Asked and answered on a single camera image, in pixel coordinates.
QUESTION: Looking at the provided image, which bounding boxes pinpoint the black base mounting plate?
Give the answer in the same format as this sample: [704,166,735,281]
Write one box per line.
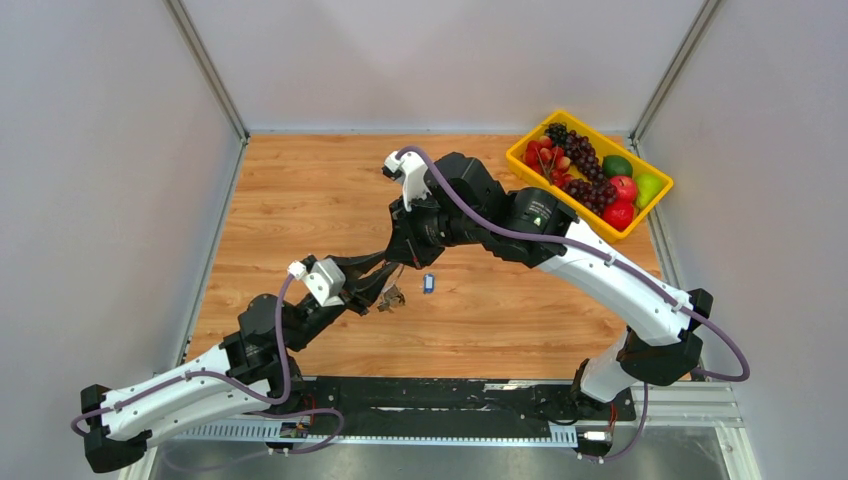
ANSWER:
[266,376,637,439]

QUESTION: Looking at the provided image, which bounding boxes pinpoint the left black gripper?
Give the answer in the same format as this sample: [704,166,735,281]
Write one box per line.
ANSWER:
[286,249,402,352]

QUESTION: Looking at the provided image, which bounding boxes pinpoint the green lime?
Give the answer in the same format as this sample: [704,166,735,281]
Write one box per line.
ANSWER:
[601,155,633,178]

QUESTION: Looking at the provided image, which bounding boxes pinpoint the red apple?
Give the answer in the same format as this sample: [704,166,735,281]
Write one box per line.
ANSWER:
[609,175,639,204]

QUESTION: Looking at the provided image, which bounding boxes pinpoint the red round fruit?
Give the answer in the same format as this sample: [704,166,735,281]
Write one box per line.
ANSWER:
[602,201,636,232]

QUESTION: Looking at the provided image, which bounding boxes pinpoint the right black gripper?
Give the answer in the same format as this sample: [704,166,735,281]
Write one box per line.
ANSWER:
[385,186,485,269]

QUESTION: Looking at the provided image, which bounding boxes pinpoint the green pear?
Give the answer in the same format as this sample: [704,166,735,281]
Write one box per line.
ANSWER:
[633,173,665,210]

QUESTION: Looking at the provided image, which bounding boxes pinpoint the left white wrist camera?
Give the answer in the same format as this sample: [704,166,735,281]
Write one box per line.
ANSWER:
[287,257,346,307]

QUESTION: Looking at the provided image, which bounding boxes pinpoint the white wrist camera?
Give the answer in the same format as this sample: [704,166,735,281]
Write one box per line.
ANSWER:
[287,257,346,307]
[383,151,430,212]

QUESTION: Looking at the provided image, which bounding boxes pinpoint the dark grape bunch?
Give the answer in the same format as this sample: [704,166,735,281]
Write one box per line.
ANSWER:
[544,122,617,216]

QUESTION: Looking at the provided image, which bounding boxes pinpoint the yellow plastic bin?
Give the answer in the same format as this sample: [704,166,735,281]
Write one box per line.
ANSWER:
[506,110,674,243]

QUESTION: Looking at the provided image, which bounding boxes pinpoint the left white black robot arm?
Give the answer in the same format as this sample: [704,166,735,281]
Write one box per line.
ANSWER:
[72,251,399,473]

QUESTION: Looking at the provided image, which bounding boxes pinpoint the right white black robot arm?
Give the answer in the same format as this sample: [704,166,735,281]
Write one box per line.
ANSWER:
[383,147,712,418]

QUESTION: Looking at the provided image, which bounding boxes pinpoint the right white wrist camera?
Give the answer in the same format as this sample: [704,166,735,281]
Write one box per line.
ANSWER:
[383,151,430,212]

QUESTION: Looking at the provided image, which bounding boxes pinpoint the metal keyring with keys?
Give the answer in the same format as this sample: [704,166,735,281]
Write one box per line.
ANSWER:
[377,265,406,313]

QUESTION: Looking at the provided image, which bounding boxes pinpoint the aluminium rail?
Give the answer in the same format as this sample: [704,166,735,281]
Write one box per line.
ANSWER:
[176,382,744,448]

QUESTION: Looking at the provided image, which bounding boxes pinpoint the blue key tag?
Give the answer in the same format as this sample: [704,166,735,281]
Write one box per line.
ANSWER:
[422,273,435,294]

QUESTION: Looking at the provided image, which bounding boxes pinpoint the red strawberries cluster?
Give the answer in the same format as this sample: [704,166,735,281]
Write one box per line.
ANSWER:
[522,135,573,190]

